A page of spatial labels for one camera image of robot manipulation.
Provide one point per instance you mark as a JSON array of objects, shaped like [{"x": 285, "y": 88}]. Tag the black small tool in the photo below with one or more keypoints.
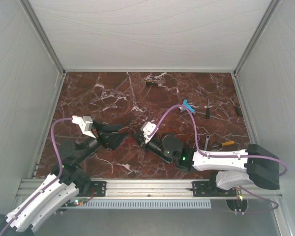
[{"x": 237, "y": 109}]

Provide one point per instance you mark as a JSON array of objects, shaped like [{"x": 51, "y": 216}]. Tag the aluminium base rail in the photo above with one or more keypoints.
[{"x": 144, "y": 189}]

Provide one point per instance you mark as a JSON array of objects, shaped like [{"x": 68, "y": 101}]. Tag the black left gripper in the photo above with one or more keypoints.
[{"x": 114, "y": 139}]

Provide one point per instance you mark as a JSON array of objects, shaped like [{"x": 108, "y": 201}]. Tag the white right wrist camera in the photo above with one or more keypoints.
[{"x": 147, "y": 129}]

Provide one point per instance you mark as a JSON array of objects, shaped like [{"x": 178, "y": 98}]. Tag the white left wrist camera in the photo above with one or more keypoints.
[{"x": 85, "y": 124}]

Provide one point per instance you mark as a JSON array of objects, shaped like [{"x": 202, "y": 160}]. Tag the yellow handle pliers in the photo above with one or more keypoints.
[{"x": 224, "y": 144}]

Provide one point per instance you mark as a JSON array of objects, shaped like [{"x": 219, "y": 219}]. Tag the silver ratchet wrench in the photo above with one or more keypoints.
[{"x": 206, "y": 142}]

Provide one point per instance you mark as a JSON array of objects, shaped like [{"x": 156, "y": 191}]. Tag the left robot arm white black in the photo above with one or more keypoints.
[{"x": 67, "y": 179}]

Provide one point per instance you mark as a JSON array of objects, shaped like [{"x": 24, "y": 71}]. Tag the yellow black screwdriver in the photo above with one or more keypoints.
[{"x": 151, "y": 83}]

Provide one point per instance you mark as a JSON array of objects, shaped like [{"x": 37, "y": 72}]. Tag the grey slotted cable duct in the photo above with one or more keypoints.
[{"x": 149, "y": 204}]

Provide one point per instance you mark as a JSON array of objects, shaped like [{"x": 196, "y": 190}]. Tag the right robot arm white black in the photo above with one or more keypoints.
[{"x": 254, "y": 165}]

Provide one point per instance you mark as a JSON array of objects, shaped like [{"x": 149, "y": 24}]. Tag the black handle screwdriver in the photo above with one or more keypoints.
[{"x": 207, "y": 109}]

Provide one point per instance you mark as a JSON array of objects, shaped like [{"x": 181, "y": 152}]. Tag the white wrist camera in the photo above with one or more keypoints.
[
  {"x": 85, "y": 124},
  {"x": 147, "y": 129}
]

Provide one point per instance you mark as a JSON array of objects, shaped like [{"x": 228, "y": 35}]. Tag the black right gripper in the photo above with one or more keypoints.
[{"x": 139, "y": 139}]

